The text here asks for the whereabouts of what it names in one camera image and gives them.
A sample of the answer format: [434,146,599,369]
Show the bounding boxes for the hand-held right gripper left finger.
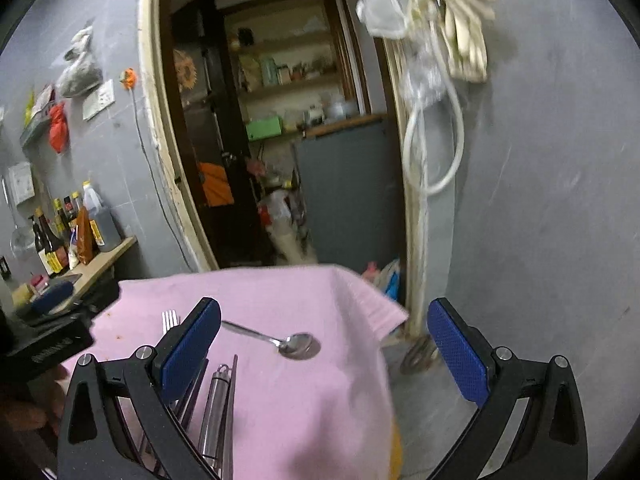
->
[56,297,223,480]

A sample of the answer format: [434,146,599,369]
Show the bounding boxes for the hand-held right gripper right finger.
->
[426,297,590,480]

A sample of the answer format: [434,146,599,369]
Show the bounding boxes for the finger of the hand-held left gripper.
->
[15,280,97,329]

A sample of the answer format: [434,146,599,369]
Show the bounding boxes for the steel round-handled utensil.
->
[197,364,233,472]

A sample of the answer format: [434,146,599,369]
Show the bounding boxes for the steel spoon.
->
[221,320,321,360]

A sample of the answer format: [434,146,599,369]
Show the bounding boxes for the person's left hand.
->
[0,364,71,433]

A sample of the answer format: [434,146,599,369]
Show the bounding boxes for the dark red-label sauce bottle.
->
[37,210,69,275]

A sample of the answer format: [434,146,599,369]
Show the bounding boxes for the metal strainer ladle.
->
[1,175,34,264]

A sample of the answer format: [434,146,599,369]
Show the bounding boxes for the brown sauce pouch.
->
[75,207,97,266]

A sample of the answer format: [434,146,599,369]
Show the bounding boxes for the wooden counter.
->
[10,236,138,311]

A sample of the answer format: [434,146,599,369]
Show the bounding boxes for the white blue plastic bag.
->
[362,259,404,306]

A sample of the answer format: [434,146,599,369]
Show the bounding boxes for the pink floral cloth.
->
[60,264,411,480]

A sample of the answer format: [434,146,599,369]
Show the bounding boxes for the red plastic bag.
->
[48,101,71,155]

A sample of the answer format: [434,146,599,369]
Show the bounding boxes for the orange cloth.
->
[197,161,236,207]

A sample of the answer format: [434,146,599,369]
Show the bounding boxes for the grey cabinet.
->
[291,114,406,273]

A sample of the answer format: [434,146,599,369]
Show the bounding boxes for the dark filled plastic bag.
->
[54,25,104,99]

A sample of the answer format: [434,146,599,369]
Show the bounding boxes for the dark wooden door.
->
[170,0,266,268]

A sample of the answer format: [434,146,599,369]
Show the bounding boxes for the green box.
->
[246,116,283,142]

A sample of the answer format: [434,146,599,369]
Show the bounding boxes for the sunflower decoration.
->
[175,50,198,93]

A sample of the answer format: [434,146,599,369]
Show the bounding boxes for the wooden shelf unit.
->
[220,0,373,128]

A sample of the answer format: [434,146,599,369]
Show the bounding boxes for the white cotton gloves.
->
[409,0,497,84]

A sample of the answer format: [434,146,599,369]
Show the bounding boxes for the clear plastic bag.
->
[356,0,451,107]

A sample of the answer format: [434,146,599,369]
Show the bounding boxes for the white wall box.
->
[7,161,36,206]

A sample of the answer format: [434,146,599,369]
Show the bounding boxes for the black wall cable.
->
[131,87,193,271]

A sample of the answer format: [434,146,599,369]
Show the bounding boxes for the small wall shelf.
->
[19,85,57,148]

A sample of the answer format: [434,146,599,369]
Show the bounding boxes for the white wall socket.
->
[81,79,117,122]

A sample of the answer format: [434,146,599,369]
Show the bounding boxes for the white hose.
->
[402,74,467,196]

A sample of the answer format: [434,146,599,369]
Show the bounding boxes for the wooden door frame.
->
[137,0,431,341]

